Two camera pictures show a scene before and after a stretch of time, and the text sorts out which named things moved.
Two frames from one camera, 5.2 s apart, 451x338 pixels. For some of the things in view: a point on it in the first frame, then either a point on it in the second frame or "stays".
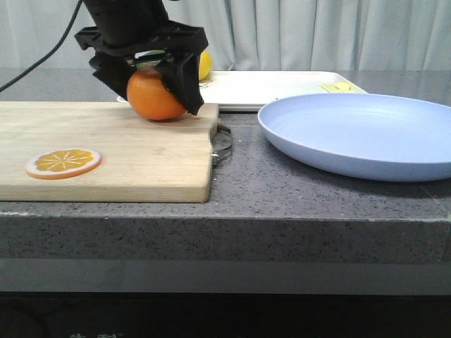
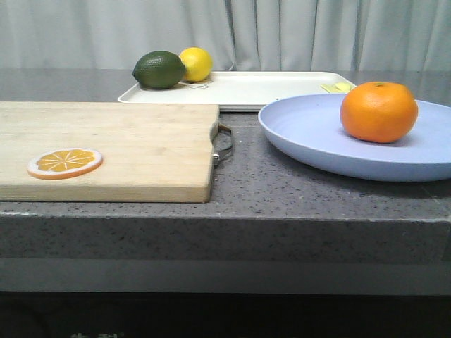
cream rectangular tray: x=252 y=90 stays
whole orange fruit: x=149 y=96 -> x=379 y=112
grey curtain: x=257 y=35 stays
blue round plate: x=376 y=136 stays
